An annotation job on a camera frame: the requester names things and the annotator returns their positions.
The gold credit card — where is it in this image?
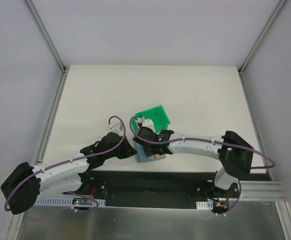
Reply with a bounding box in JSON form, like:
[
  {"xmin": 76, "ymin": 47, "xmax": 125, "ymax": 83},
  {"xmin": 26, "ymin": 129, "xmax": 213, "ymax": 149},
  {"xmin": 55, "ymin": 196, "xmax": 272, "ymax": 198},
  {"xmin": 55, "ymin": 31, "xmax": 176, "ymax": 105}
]
[{"xmin": 149, "ymin": 154, "xmax": 166, "ymax": 161}]

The sage green card holder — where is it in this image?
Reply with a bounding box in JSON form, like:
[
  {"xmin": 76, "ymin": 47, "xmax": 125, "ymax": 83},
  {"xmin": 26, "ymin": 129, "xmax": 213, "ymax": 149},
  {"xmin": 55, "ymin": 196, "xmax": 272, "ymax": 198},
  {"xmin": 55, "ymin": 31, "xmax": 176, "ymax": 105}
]
[{"xmin": 134, "ymin": 142, "xmax": 156, "ymax": 163}]

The green plastic bin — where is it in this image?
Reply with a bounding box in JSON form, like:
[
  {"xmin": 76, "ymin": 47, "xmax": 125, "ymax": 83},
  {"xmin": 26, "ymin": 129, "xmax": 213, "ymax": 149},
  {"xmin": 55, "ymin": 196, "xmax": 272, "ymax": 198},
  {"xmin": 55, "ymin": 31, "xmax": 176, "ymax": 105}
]
[{"xmin": 134, "ymin": 105, "xmax": 171, "ymax": 133}]

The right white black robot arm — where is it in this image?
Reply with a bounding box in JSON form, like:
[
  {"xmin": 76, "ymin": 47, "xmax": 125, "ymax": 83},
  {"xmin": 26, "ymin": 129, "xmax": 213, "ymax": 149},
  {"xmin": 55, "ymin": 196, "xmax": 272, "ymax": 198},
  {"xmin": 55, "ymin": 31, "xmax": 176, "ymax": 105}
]
[{"xmin": 132, "ymin": 126, "xmax": 254, "ymax": 198}]

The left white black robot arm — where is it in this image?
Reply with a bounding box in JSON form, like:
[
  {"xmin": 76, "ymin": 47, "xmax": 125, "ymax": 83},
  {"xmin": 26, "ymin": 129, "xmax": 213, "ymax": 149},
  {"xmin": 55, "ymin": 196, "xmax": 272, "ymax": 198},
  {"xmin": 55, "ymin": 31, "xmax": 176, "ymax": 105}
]
[{"xmin": 0, "ymin": 132, "xmax": 137, "ymax": 215}]

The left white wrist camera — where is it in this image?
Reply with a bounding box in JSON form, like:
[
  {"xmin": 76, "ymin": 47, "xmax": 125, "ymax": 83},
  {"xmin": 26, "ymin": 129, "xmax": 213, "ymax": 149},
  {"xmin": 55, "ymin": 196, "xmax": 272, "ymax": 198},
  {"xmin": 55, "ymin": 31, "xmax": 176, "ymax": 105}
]
[{"xmin": 108, "ymin": 122, "xmax": 124, "ymax": 137}]

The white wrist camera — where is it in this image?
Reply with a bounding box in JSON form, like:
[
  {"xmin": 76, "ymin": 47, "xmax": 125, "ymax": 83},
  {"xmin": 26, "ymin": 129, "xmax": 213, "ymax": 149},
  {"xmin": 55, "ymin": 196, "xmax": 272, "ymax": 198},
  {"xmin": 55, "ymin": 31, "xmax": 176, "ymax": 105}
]
[
  {"xmin": 136, "ymin": 116, "xmax": 156, "ymax": 133},
  {"xmin": 108, "ymin": 122, "xmax": 124, "ymax": 137}
]

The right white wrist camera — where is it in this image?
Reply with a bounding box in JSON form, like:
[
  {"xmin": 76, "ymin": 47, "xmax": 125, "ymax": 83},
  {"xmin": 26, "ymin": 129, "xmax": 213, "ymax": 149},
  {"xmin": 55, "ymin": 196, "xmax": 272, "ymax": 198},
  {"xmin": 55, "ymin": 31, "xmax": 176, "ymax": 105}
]
[{"xmin": 136, "ymin": 116, "xmax": 156, "ymax": 133}]

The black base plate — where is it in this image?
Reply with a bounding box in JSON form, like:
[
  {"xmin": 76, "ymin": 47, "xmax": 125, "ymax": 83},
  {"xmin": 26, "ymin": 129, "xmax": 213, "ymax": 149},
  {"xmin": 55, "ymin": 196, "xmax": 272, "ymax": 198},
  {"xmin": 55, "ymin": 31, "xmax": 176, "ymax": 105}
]
[{"xmin": 75, "ymin": 170, "xmax": 239, "ymax": 209}]

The left white cable duct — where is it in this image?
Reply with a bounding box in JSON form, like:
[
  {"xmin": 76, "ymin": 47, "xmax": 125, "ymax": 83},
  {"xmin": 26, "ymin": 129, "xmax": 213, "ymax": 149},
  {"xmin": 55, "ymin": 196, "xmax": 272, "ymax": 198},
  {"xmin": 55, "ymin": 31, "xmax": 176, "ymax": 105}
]
[{"xmin": 34, "ymin": 196, "xmax": 106, "ymax": 208}]

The white cable duct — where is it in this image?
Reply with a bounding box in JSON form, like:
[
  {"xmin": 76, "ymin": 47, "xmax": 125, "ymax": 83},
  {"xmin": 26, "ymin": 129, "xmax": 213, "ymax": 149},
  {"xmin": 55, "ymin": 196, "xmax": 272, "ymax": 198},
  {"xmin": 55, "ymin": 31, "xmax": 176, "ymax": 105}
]
[
  {"xmin": 196, "ymin": 200, "xmax": 214, "ymax": 211},
  {"xmin": 34, "ymin": 196, "xmax": 106, "ymax": 208}
]

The right white cable duct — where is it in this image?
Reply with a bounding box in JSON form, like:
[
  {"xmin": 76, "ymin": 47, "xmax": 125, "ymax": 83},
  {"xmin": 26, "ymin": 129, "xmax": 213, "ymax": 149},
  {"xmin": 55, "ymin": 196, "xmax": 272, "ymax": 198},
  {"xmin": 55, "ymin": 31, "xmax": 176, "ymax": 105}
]
[{"xmin": 196, "ymin": 200, "xmax": 214, "ymax": 211}]

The left aluminium frame post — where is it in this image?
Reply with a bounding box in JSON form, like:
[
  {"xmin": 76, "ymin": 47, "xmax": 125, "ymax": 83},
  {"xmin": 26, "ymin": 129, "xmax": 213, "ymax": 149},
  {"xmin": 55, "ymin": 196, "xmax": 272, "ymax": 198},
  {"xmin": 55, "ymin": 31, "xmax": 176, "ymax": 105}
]
[{"xmin": 23, "ymin": 0, "xmax": 68, "ymax": 73}]

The aluminium frame post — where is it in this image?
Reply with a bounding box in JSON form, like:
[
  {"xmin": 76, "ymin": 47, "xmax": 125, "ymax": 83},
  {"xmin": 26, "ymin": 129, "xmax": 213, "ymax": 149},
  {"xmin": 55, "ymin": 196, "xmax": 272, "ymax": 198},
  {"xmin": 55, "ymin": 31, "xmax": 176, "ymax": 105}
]
[
  {"xmin": 23, "ymin": 0, "xmax": 68, "ymax": 73},
  {"xmin": 238, "ymin": 0, "xmax": 289, "ymax": 76}
]

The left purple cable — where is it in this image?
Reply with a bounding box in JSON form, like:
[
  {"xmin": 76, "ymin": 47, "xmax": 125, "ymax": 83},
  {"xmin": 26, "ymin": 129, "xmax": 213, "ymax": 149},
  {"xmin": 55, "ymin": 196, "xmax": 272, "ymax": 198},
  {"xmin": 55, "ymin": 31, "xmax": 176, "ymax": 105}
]
[{"xmin": 4, "ymin": 115, "xmax": 126, "ymax": 212}]

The purple cable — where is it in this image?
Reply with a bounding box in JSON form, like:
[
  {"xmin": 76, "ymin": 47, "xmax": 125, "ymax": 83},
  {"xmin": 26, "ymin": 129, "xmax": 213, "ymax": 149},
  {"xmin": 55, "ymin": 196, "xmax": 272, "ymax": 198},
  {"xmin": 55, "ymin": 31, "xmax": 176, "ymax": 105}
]
[
  {"xmin": 129, "ymin": 116, "xmax": 277, "ymax": 170},
  {"xmin": 4, "ymin": 115, "xmax": 126, "ymax": 212}
]

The aluminium front rail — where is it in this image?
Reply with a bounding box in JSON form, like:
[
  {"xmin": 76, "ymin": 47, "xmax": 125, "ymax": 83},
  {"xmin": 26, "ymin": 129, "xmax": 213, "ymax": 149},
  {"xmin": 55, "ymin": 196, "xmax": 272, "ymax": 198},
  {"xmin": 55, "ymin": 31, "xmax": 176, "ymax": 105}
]
[{"xmin": 240, "ymin": 181, "xmax": 288, "ymax": 202}]

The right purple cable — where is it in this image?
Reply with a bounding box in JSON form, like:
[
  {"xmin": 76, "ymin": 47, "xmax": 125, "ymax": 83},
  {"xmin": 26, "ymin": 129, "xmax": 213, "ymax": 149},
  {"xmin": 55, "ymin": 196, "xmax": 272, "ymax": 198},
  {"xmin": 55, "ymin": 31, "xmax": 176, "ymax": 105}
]
[{"xmin": 129, "ymin": 116, "xmax": 277, "ymax": 170}]

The right aluminium frame post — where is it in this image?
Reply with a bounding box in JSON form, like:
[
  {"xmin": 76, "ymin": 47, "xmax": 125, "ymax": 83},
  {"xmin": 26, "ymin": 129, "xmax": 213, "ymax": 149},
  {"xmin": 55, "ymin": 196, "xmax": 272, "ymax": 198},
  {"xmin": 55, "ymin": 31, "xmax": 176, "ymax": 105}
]
[{"xmin": 238, "ymin": 0, "xmax": 289, "ymax": 76}]

